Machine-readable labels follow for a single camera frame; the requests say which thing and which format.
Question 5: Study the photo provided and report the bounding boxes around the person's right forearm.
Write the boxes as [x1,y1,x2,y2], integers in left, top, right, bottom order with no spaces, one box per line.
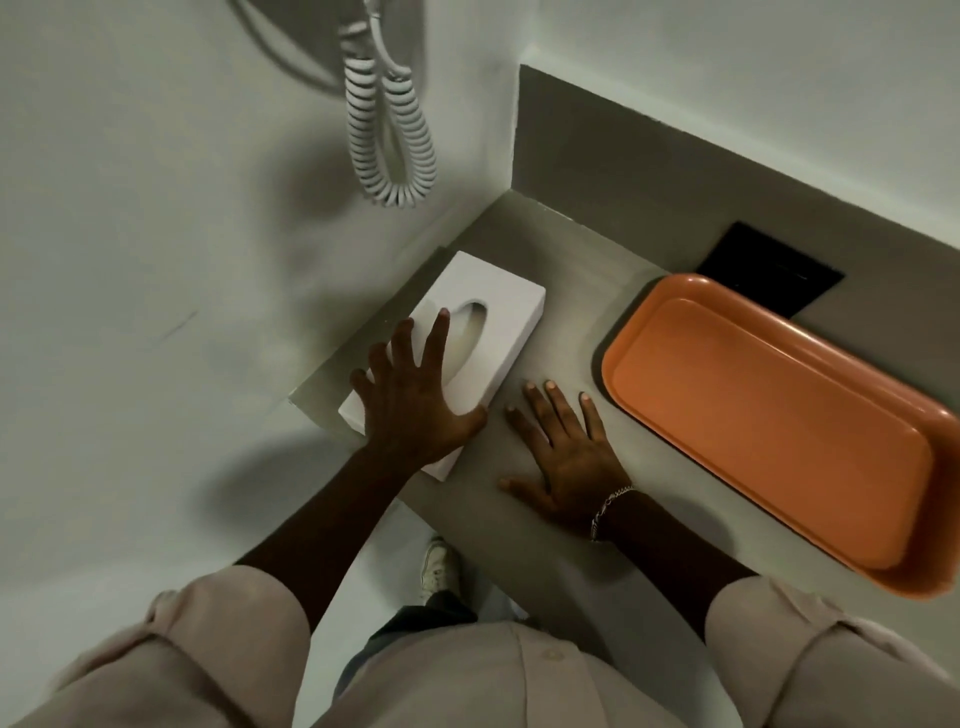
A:
[596,489,760,645]

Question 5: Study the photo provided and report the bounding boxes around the white tissue box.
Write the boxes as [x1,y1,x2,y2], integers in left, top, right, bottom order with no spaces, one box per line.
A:
[338,250,547,483]

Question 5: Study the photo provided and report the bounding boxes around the person's left hand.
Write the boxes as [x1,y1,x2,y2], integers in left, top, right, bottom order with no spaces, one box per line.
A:
[349,307,489,472]

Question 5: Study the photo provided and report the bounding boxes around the black wall plate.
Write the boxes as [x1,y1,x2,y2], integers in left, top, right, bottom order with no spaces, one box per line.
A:
[693,220,847,321]

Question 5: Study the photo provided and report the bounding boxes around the dark trousers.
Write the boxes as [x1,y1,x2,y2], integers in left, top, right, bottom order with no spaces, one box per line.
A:
[333,588,530,699]

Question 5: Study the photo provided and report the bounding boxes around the silver chain bracelet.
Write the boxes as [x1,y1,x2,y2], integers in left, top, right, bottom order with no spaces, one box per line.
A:
[588,485,638,543]

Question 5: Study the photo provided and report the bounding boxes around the white coiled cord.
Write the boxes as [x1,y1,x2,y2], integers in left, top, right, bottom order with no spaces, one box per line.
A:
[339,0,439,210]

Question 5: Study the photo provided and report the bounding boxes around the white shoe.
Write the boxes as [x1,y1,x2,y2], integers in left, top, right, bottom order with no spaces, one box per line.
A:
[418,535,463,603]

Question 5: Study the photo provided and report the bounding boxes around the person's right hand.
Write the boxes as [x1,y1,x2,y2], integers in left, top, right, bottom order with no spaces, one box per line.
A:
[498,379,636,538]

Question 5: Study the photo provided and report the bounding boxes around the orange plastic tray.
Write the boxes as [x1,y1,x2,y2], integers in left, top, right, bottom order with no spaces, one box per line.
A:
[600,273,960,602]

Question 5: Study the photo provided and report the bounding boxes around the person's left forearm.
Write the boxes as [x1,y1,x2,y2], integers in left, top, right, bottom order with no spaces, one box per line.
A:
[234,441,423,640]

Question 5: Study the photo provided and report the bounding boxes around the beige shirt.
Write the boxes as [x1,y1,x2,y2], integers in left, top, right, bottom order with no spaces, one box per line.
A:
[0,564,960,728]

